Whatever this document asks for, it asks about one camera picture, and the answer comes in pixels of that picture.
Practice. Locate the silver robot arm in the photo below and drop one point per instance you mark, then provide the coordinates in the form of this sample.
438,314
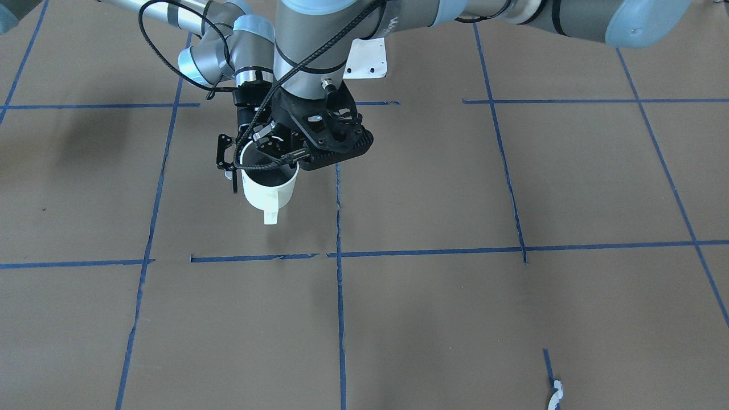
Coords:
234,54
313,38

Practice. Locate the white camera stand column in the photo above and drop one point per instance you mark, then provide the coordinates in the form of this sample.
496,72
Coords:
367,59

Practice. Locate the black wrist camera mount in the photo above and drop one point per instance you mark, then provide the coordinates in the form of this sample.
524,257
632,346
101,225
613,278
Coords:
332,127

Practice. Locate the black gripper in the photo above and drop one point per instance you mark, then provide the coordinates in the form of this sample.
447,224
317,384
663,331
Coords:
283,106
245,117

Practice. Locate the white ribbed mug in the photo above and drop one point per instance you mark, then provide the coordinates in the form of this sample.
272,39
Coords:
270,190

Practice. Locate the silver reacher grabber tool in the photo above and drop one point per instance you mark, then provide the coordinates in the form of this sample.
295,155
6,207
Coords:
556,397

